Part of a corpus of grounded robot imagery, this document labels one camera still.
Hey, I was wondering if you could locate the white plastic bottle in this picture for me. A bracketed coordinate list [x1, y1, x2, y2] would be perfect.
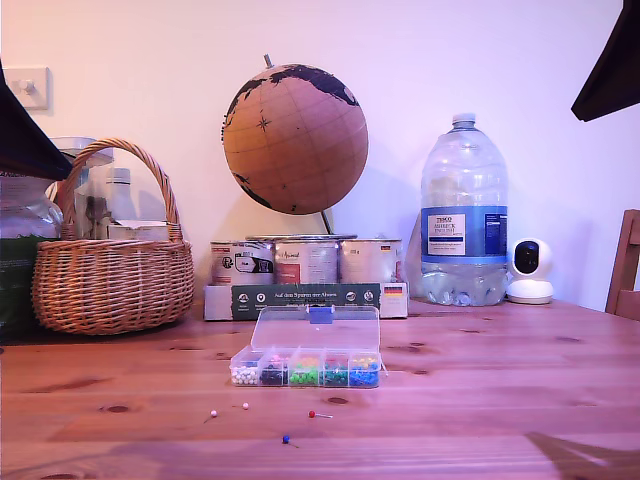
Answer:
[106, 167, 139, 221]

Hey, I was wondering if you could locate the pale paper carton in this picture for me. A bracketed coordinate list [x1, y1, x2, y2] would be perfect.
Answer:
[107, 218, 171, 242]

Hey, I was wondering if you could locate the silver green pet food bag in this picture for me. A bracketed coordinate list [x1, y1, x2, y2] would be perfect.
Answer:
[0, 172, 65, 346]

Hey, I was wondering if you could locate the large clear water bottle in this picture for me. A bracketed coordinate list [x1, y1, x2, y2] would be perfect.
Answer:
[419, 112, 510, 307]

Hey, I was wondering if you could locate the wooden chair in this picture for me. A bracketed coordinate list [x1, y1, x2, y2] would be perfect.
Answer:
[604, 208, 640, 321]

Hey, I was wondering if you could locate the silver can black-white label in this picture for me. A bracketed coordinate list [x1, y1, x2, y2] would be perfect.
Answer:
[209, 240, 276, 287]

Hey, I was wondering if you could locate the cork globe on stand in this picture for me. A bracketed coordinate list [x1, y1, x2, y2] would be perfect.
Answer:
[220, 53, 370, 241]

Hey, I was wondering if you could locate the silver can pale label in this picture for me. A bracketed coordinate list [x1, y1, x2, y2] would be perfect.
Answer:
[339, 237, 404, 284]

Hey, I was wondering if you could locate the cardboard tray green label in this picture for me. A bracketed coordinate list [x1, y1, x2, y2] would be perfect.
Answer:
[203, 281, 410, 321]

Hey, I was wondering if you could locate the clear plastic pin organizer box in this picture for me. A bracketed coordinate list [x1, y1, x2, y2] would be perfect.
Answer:
[228, 305, 389, 389]

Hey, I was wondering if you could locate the white wall light switch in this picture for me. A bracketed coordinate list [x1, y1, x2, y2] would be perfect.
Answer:
[2, 66, 53, 111]

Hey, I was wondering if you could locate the wicker basket with handle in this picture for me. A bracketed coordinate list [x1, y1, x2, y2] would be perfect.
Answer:
[31, 138, 195, 336]

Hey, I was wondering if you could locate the small white round camera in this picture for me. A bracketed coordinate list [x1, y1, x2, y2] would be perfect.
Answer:
[505, 237, 555, 305]

